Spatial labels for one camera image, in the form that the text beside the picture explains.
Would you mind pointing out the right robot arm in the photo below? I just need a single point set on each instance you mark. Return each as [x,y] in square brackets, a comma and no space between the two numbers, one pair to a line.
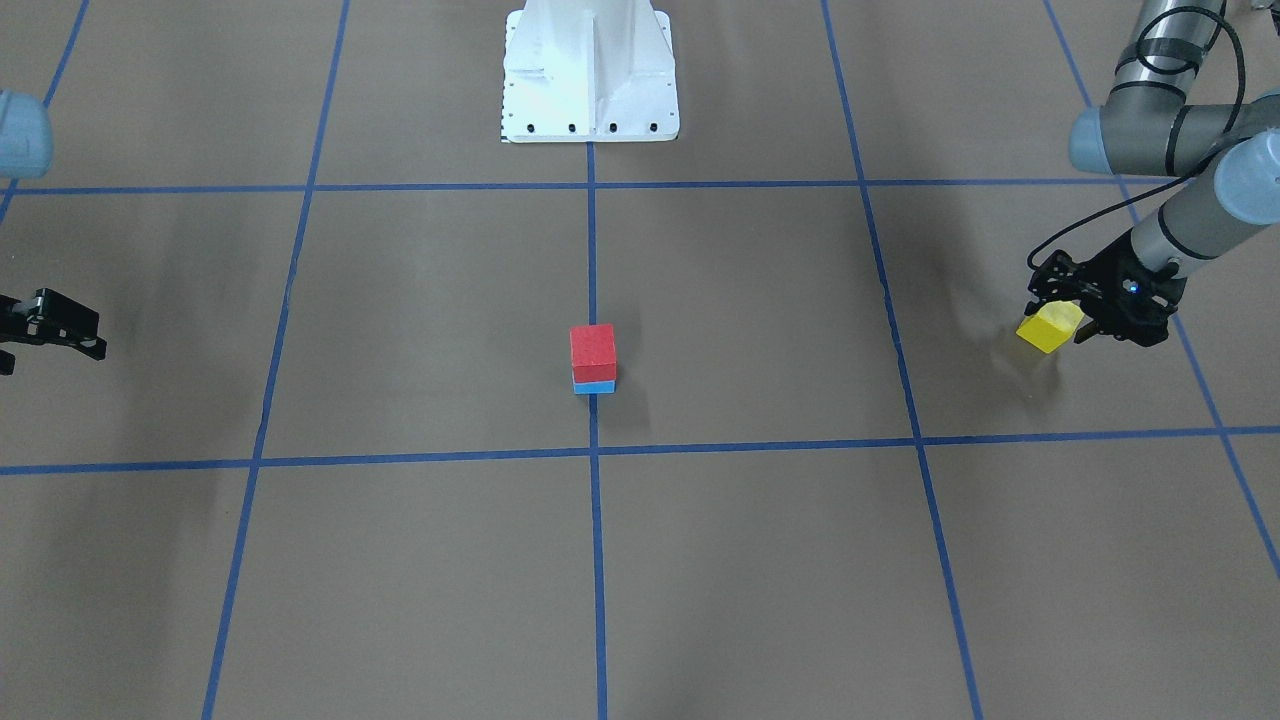
[26,144]

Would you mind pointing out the brown paper table cover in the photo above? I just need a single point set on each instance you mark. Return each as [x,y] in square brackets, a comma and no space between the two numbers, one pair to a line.
[333,466]

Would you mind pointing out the yellow wooden block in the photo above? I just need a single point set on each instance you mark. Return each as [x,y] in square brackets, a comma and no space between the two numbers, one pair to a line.
[1051,326]

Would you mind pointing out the blue wooden block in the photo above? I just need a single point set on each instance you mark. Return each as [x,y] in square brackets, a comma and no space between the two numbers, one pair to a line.
[595,387]

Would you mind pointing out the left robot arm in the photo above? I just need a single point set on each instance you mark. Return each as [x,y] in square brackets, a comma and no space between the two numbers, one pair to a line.
[1176,111]

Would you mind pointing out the red wooden block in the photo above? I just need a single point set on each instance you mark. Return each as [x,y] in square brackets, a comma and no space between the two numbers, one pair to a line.
[593,354]

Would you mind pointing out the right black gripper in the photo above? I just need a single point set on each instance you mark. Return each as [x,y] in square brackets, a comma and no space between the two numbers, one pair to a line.
[55,322]

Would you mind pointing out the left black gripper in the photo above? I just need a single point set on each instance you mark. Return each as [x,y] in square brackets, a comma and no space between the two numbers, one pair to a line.
[1106,274]

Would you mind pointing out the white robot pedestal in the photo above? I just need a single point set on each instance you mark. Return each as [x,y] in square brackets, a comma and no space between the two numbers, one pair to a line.
[589,72]

